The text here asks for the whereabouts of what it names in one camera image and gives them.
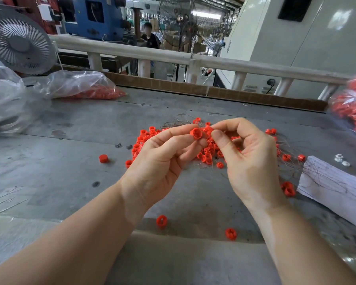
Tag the person's right hand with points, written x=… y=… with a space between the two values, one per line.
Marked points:
x=249 y=166

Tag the person's left hand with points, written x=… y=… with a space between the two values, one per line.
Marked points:
x=153 y=172

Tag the pile of red plastic rings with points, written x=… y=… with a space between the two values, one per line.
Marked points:
x=210 y=150

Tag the person's left forearm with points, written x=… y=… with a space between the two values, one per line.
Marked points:
x=56 y=249

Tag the person's right forearm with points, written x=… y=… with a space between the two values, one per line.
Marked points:
x=308 y=247

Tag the brown wooden board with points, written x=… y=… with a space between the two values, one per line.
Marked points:
x=178 y=87

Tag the small clear plastic piece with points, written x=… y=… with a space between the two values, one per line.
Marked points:
x=346 y=163
x=339 y=157

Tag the white paper sheet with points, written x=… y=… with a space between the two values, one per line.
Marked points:
x=338 y=193

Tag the clear bag with red pieces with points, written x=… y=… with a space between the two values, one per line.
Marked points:
x=82 y=84

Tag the white metal railing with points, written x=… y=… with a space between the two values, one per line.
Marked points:
x=149 y=53

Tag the large clear bag red pieces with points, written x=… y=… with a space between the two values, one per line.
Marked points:
x=355 y=105

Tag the large grey machine cabinet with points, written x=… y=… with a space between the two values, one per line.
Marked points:
x=333 y=37

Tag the blue industrial machine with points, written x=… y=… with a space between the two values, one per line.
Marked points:
x=108 y=19

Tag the crumpled clear plastic bag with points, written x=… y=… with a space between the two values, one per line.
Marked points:
x=5 y=102

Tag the white desk fan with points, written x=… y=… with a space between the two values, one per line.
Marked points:
x=21 y=43

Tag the red industrial machine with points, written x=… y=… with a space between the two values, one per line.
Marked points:
x=21 y=7

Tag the black pedestal fan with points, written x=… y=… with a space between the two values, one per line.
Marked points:
x=191 y=29

